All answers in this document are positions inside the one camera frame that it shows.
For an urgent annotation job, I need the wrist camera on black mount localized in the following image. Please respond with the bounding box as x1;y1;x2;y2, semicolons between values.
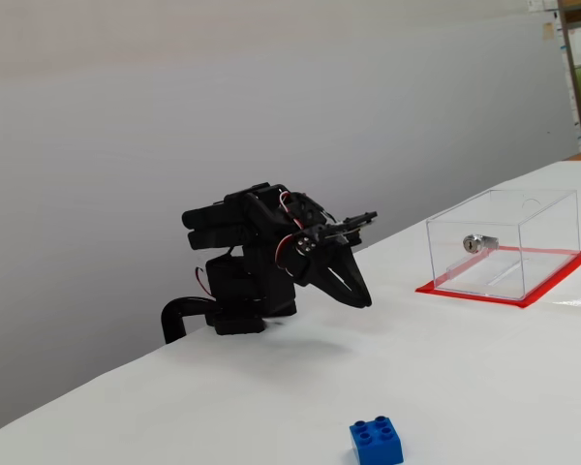
321;210;380;244

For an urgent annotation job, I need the red white base servo cable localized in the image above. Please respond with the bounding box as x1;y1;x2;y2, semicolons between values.
194;265;213;297

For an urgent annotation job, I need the metal shelf upright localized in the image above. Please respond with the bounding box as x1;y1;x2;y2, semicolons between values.
558;0;581;152

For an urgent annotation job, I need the red tape rectangle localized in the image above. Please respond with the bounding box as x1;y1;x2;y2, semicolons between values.
414;245;581;310

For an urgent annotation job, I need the black table clamp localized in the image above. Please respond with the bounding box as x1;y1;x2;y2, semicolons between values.
161;297;220;345

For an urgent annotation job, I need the silver cylinder lock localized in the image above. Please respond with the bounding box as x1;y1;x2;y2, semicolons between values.
462;233;501;255

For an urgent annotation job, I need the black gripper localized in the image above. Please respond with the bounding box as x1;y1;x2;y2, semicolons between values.
276;224;374;310

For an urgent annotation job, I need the red white gripper servo cable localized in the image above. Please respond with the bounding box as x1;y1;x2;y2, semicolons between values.
272;191;305;273

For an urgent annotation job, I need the transparent plastic box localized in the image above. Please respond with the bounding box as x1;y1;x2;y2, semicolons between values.
425;188;581;301

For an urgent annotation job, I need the blue lego brick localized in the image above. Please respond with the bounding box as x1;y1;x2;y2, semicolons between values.
349;415;405;465

